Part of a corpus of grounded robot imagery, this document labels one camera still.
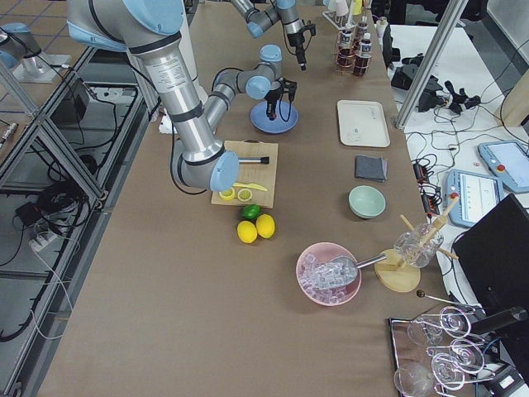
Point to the lemon half upper slice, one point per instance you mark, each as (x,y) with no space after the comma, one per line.
(227,195)

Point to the mint green bowl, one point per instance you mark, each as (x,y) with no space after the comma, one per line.
(366,202)

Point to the wooden cutting board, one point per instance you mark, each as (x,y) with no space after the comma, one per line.
(261,174)

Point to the cream rabbit tray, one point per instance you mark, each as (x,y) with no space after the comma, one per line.
(362,123)

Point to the whole yellow lemon upper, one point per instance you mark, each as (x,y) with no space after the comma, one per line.
(265,226)

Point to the whole yellow lemon lower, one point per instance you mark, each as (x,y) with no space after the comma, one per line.
(246,231)

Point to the dark drink bottle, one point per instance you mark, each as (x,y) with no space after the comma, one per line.
(363,55)
(362,28)
(344,48)

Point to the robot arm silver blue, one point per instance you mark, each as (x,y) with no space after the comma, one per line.
(258,22)
(152,32)

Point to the lemon half lower slice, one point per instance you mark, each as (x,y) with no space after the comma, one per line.
(244,195)

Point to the dark drink bottle top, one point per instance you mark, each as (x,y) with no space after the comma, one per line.
(363,55)

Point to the blue teach pendant far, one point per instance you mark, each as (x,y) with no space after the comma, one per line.
(509,162)

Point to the yellow plastic knife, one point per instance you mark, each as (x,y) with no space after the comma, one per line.
(250,186)

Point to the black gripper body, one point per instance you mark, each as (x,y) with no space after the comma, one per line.
(272,98)
(296,40)

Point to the dark drink bottle bottom right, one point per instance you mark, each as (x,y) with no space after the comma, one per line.
(362,28)

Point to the spiral wire glass rack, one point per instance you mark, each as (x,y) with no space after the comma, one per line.
(437,354)

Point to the blue teach pendant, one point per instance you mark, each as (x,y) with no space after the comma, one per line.
(509,162)
(477,195)

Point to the whole yellow lemon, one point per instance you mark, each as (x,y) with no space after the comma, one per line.
(265,226)
(246,231)

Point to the lemon half slice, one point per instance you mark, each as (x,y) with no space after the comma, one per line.
(244,195)
(227,195)

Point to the green lime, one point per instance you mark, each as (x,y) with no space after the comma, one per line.
(251,211)

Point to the black laptop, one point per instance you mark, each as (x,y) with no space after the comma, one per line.
(494,256)

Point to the wooden glass drying stand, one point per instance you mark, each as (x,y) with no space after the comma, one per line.
(400,270)

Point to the aluminium frame post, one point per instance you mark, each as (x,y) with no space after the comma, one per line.
(442,35)

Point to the blue teach pendant near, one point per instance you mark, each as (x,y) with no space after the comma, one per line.
(477,195)

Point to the clear glass mug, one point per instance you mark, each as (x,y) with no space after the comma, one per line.
(419,246)

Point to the metal ice scoop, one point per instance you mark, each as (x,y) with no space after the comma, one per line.
(347,266)

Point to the steel muddler black tip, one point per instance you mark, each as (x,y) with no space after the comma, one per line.
(264,160)

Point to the blue plate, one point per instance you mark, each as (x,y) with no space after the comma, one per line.
(261,122)

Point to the copper wire bottle rack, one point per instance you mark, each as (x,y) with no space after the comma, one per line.
(355,47)

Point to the grey folded cloth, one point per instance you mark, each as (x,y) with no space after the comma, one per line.
(371,168)

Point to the dark drink bottle bottom left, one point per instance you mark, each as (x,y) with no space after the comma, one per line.
(344,48)

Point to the pink bowl of ice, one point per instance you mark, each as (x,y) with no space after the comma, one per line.
(308,262)

